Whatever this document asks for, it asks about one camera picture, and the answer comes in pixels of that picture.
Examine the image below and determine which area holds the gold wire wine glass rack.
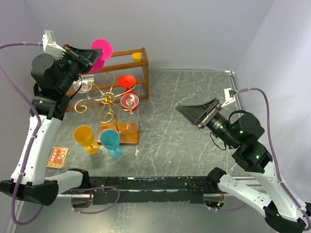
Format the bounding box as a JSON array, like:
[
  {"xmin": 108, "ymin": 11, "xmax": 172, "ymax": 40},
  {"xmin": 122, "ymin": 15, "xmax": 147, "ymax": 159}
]
[{"xmin": 89, "ymin": 71, "xmax": 139, "ymax": 145}]

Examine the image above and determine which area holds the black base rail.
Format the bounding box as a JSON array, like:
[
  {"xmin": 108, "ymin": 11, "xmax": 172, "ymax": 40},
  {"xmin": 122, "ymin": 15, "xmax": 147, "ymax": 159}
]
[{"xmin": 62, "ymin": 176, "xmax": 220, "ymax": 205}]

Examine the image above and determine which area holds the blue plastic wine glass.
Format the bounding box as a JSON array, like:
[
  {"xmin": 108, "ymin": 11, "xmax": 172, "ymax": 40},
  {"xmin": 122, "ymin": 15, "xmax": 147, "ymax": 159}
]
[{"xmin": 100, "ymin": 129, "xmax": 123, "ymax": 158}]

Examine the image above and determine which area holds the pink plastic wine glass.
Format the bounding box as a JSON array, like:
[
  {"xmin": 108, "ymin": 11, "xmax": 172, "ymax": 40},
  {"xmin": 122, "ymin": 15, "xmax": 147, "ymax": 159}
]
[{"xmin": 90, "ymin": 38, "xmax": 113, "ymax": 73}]

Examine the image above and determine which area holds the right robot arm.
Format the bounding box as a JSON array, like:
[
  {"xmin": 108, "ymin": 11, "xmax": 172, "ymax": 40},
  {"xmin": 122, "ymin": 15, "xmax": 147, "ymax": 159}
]
[{"xmin": 176, "ymin": 99, "xmax": 311, "ymax": 233}]

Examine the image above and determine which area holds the clear flute glass two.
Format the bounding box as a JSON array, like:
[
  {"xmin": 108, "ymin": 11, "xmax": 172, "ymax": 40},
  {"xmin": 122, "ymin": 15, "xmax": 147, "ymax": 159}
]
[{"xmin": 120, "ymin": 93, "xmax": 139, "ymax": 112}]

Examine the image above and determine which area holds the yellow block on shelf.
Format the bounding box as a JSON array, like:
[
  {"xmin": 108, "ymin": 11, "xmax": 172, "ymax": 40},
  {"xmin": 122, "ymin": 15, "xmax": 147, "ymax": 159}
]
[{"xmin": 132, "ymin": 52, "xmax": 143, "ymax": 62}]

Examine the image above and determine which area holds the white red box on shelf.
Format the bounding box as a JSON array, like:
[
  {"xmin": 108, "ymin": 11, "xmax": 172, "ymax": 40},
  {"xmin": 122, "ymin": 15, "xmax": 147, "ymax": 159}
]
[{"xmin": 82, "ymin": 74, "xmax": 94, "ymax": 80}]

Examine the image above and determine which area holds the orange wooden shelf rack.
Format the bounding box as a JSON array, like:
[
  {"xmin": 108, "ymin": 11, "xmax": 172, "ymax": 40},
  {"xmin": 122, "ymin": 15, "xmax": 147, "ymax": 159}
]
[{"xmin": 66, "ymin": 48, "xmax": 149, "ymax": 112}]

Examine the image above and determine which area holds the clear flute glass three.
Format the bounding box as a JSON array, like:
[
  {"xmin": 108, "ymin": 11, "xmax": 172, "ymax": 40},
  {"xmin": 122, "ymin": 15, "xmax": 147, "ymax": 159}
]
[{"xmin": 73, "ymin": 79, "xmax": 99, "ymax": 118}]

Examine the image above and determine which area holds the yellow plastic wine glass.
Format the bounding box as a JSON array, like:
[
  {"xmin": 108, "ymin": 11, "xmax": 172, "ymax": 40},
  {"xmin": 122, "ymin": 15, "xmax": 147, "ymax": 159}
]
[{"xmin": 73, "ymin": 125, "xmax": 99, "ymax": 154}]

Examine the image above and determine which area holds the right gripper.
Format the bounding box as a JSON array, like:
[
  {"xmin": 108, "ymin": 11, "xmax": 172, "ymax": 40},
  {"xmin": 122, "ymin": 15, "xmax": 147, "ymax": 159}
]
[{"xmin": 175, "ymin": 97, "xmax": 239, "ymax": 148}]

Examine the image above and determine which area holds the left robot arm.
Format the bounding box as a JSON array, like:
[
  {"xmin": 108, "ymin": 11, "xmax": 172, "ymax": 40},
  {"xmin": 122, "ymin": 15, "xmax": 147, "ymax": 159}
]
[{"xmin": 0, "ymin": 44, "xmax": 102, "ymax": 206}]

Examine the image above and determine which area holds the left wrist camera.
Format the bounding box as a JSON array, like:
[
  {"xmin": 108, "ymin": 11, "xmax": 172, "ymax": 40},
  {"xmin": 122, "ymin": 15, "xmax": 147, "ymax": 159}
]
[{"xmin": 42, "ymin": 30, "xmax": 66, "ymax": 59}]

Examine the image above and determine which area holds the clear flute glass one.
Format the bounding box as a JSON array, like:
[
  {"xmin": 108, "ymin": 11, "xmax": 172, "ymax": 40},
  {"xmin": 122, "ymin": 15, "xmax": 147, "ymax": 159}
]
[{"xmin": 126, "ymin": 112, "xmax": 139, "ymax": 133}]

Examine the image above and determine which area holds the red plastic wine glass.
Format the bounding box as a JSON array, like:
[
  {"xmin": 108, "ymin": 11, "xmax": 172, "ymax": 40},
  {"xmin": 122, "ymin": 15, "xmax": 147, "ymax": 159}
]
[{"xmin": 118, "ymin": 74, "xmax": 136, "ymax": 110}]

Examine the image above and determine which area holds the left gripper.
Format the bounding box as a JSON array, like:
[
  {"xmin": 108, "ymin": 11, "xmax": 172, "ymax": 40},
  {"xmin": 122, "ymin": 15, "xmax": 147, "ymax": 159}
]
[{"xmin": 57, "ymin": 43, "xmax": 102, "ymax": 93}]

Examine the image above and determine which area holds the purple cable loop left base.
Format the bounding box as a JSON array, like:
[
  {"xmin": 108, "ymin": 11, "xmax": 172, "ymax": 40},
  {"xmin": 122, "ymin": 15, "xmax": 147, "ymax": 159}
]
[{"xmin": 69, "ymin": 186, "xmax": 121, "ymax": 215}]

